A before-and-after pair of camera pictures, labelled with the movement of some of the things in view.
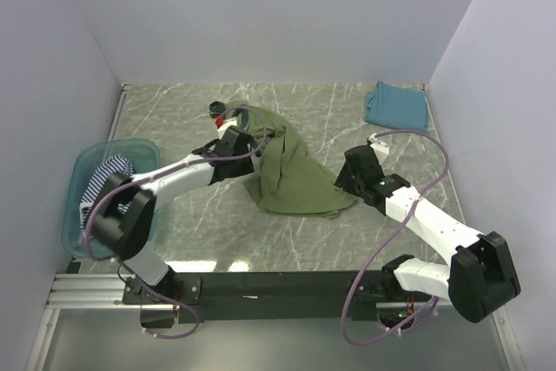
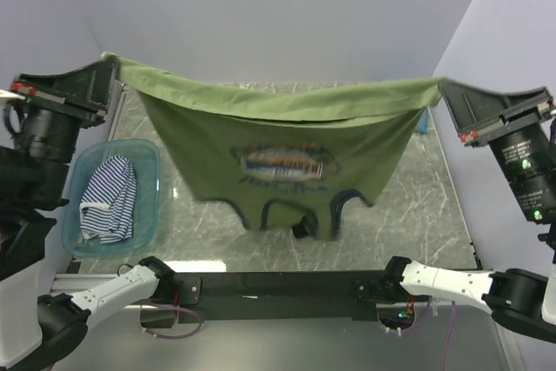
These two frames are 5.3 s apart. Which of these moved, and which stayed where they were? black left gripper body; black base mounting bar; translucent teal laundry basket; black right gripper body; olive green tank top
Moved: black right gripper body; black left gripper body; olive green tank top
Stayed: translucent teal laundry basket; black base mounting bar
